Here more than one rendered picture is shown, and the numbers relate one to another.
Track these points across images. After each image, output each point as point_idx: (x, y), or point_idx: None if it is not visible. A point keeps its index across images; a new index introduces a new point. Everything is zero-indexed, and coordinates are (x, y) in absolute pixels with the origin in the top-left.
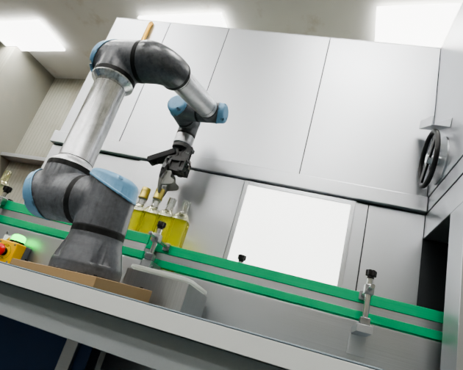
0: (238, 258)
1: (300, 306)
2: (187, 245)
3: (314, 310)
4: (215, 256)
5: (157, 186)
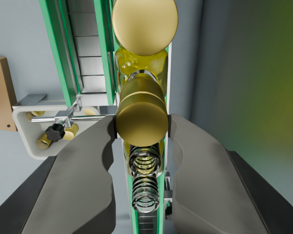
0: (168, 209)
1: (131, 222)
2: (215, 135)
3: (131, 228)
4: (128, 183)
5: (100, 120)
